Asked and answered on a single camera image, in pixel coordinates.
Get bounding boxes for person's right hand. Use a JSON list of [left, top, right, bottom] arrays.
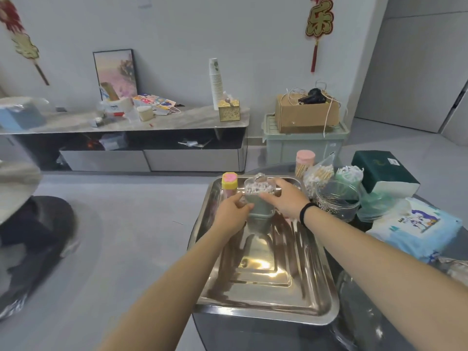
[[259, 177, 312, 220]]

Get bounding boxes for person's left hand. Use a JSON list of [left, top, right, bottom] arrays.
[[214, 193, 255, 241]]

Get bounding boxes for green swab holder clear dome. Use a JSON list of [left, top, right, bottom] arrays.
[[243, 173, 277, 234]]

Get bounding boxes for clear bag wooden cotton swabs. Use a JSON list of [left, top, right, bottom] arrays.
[[302, 153, 336, 198]]

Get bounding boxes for pink bottle yellow lid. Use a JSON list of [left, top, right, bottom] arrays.
[[221, 172, 239, 200]]

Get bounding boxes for pink lid toothpick jar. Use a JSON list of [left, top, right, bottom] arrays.
[[294, 149, 316, 179]]

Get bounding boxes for clear round hairpin jar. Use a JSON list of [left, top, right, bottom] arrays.
[[314, 180, 362, 222]]

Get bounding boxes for green bag white swabs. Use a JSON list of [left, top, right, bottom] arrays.
[[334, 165, 370, 205]]

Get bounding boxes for stainless steel tray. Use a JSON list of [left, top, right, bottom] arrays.
[[187, 175, 341, 326]]

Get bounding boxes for dark green tissue pack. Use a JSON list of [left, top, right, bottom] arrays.
[[351, 150, 421, 198]]

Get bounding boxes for blue wet wipes pack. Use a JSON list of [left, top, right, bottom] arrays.
[[365, 197, 463, 264]]

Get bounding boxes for person's right forearm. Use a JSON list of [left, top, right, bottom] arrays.
[[305, 212, 468, 351]]

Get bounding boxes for person's left forearm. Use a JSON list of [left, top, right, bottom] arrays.
[[98, 224, 249, 351]]

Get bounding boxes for black wrist band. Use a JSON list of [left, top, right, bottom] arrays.
[[299, 202, 319, 228]]

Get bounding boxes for pale green storage bin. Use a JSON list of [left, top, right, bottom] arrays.
[[262, 113, 351, 166]]

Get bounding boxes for grey low console cabinet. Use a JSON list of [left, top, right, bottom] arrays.
[[0, 104, 251, 173]]

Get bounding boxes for brown cardboard box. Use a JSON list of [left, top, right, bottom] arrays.
[[274, 92, 341, 134]]

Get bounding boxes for gold tissue box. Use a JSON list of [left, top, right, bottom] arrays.
[[218, 99, 241, 122]]

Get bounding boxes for black device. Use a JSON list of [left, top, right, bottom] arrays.
[[298, 88, 328, 105]]

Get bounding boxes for stack of paper cups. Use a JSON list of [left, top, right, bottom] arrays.
[[209, 58, 224, 111]]

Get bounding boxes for colourful cards pile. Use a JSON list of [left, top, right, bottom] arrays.
[[132, 93, 182, 116]]

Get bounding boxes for clear plastic shelf container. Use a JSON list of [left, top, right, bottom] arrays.
[[98, 132, 129, 151]]

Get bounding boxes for white carton blue label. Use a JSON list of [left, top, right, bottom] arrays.
[[103, 97, 134, 117]]

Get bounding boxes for yellow open carton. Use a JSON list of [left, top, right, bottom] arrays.
[[99, 82, 120, 102]]

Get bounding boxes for grey door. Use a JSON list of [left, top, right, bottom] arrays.
[[354, 0, 468, 134]]

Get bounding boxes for framed pink painting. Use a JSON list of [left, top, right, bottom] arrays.
[[93, 49, 138, 101]]

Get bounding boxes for round marble table black base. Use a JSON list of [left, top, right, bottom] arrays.
[[0, 160, 79, 320]]

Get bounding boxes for blue storage box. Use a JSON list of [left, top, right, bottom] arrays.
[[0, 97, 48, 131]]

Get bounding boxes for white cable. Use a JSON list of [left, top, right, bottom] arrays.
[[286, 79, 348, 137]]

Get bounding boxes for long red gold wall ornament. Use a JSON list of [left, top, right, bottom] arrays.
[[0, 0, 50, 86]]

